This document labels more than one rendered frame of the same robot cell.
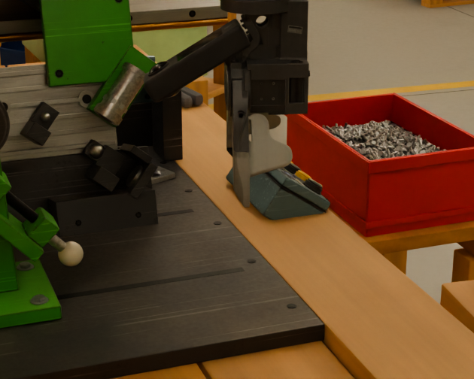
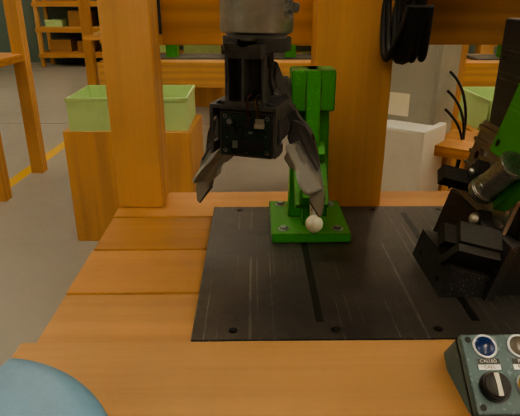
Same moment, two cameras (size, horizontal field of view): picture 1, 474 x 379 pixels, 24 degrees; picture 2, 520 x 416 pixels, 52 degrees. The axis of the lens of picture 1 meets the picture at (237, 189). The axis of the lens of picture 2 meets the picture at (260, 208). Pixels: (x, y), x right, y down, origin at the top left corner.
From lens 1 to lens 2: 1.41 m
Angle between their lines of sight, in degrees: 99
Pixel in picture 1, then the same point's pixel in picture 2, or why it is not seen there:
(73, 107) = not seen: hidden behind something
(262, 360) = (184, 317)
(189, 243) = (387, 305)
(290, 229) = (414, 373)
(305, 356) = (174, 338)
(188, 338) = (214, 277)
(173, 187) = not seen: outside the picture
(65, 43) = (512, 119)
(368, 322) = (173, 363)
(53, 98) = not seen: hidden behind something
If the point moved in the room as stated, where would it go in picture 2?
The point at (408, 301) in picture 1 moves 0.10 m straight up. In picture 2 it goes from (194, 405) to (189, 320)
